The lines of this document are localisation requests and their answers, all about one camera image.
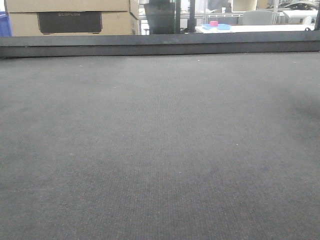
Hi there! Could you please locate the pink cylindrical container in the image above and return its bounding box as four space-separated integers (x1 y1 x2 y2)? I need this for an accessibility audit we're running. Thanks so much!
209 20 219 27

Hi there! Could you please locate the white background table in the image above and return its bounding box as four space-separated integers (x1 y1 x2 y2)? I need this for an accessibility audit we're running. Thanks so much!
195 24 315 34

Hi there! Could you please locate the cardboard box with black print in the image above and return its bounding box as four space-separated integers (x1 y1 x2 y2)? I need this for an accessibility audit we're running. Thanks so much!
8 12 140 37

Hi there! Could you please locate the black office chair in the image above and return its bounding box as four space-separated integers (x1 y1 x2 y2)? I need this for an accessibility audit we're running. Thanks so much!
143 0 176 35

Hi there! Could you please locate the black vertical post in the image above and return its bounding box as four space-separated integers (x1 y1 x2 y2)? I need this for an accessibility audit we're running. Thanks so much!
187 0 196 33

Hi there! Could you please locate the black conveyor side rail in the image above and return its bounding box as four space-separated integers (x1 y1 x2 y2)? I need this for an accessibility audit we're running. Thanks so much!
0 30 320 58

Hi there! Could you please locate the upper cardboard box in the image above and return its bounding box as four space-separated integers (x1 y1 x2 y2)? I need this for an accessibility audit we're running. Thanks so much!
4 0 139 18

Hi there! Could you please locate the blue plastic crate far left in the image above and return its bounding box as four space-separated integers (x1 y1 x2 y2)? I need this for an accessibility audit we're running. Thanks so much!
0 11 12 37

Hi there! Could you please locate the light blue tray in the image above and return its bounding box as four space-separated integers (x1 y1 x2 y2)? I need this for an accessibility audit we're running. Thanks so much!
201 23 232 31

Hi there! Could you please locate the dark grey conveyor belt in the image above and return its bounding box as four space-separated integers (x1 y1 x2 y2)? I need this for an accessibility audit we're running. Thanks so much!
0 53 320 240

